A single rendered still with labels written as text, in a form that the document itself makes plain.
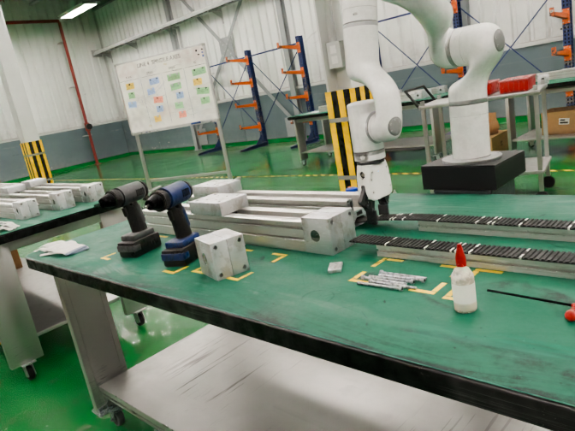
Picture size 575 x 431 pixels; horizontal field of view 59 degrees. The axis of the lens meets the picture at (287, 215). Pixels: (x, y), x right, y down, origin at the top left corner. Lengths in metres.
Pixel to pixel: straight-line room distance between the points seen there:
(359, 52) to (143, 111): 6.38
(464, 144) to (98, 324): 1.49
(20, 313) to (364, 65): 2.15
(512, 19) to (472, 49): 7.55
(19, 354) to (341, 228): 2.05
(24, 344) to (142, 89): 5.16
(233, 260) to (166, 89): 6.16
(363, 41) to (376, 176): 0.35
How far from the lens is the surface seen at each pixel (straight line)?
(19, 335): 2.93
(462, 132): 1.76
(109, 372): 2.22
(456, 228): 1.32
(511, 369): 0.78
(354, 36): 1.38
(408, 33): 10.02
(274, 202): 1.64
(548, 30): 9.10
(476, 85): 1.75
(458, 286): 0.90
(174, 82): 7.24
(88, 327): 2.14
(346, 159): 4.79
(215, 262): 1.24
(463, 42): 1.74
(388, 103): 1.31
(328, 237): 1.26
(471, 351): 0.82
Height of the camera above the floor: 1.19
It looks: 14 degrees down
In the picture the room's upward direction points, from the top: 11 degrees counter-clockwise
